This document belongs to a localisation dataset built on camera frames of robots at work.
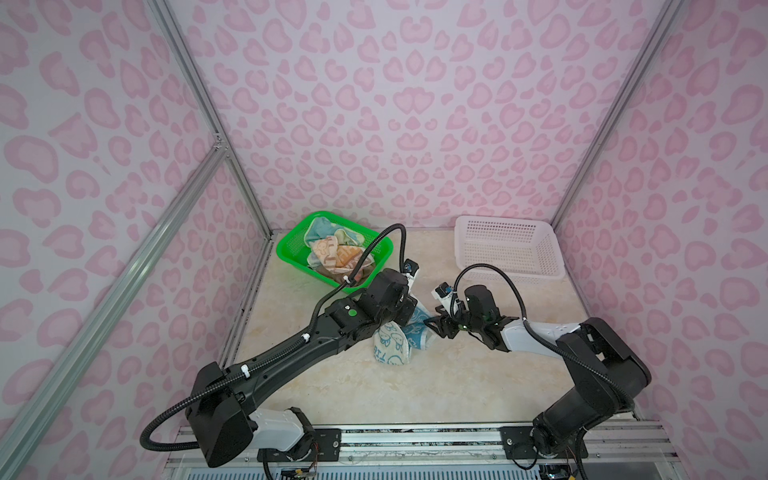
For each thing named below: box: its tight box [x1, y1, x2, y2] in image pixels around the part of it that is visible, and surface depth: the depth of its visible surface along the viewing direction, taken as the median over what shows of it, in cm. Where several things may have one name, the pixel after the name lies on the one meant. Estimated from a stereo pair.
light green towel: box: [304, 217, 365, 246], surface depth 115 cm
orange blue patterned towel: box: [308, 236, 375, 274], surface depth 102 cm
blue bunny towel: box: [373, 307, 430, 366], surface depth 87 cm
